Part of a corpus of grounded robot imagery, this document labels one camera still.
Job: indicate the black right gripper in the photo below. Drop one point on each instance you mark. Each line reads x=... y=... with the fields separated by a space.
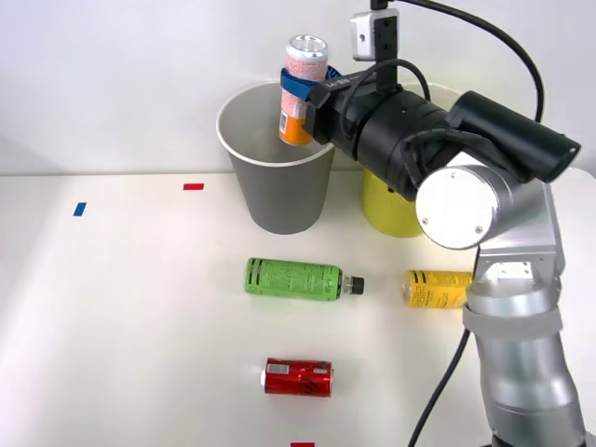
x=337 y=116

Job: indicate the orange and white drink can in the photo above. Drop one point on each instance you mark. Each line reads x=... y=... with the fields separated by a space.
x=302 y=56

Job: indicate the silver and black right arm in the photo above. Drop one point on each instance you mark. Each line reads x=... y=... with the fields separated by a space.
x=512 y=372

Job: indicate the grey plastic waste bin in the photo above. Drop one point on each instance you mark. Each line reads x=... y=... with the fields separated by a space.
x=284 y=195

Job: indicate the yellow-green plastic waste bin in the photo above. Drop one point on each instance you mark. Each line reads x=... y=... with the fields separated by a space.
x=386 y=214

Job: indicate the green label plastic bottle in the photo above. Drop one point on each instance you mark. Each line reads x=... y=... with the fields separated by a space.
x=288 y=279

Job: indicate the yellow label plastic bottle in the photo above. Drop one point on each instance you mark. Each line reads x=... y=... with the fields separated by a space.
x=433 y=288

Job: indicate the red drink can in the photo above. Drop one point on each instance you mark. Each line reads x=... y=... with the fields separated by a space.
x=298 y=377

